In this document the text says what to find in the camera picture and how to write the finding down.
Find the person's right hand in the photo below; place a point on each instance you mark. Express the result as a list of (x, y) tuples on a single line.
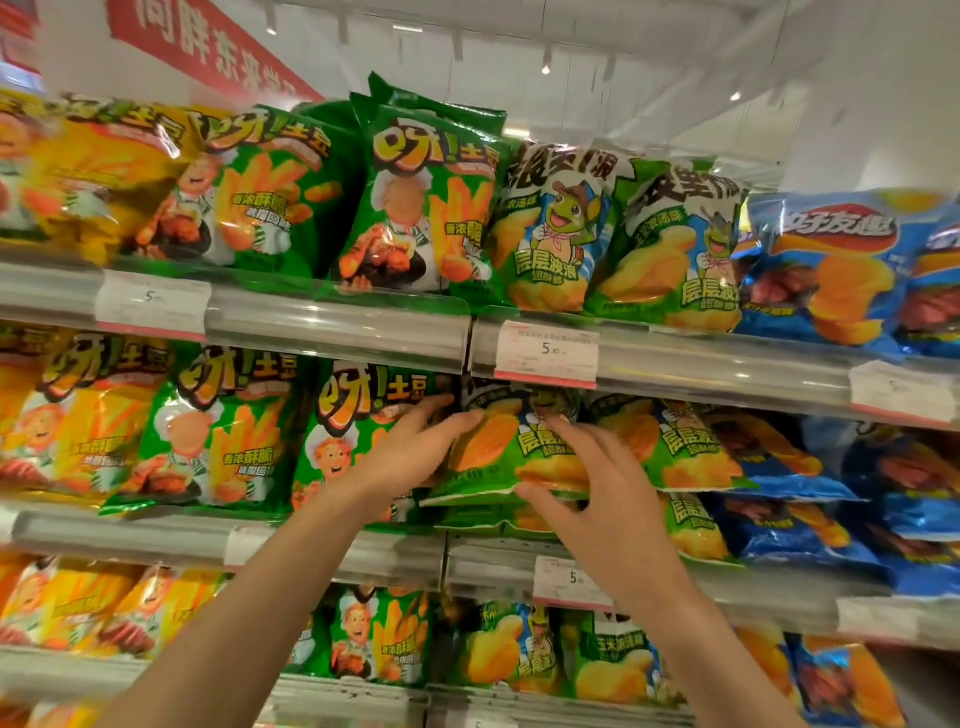
[(622, 540)]

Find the person's left forearm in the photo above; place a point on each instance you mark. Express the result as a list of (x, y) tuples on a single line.
[(240, 622)]

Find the red hanging sign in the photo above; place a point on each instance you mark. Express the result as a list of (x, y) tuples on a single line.
[(195, 41)]

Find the small red sign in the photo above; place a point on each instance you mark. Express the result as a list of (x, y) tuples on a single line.
[(15, 22)]

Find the white price tag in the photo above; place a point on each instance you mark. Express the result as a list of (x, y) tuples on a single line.
[(900, 394), (877, 619), (154, 306), (570, 583), (247, 547), (491, 721), (547, 355)]

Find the person's left hand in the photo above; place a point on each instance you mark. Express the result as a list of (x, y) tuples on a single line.
[(405, 465)]

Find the shelf row of bags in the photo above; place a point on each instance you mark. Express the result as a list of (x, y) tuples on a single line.
[(382, 637), (45, 716), (262, 202)]

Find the green frog chip bags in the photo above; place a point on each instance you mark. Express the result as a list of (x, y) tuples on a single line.
[(675, 450)]

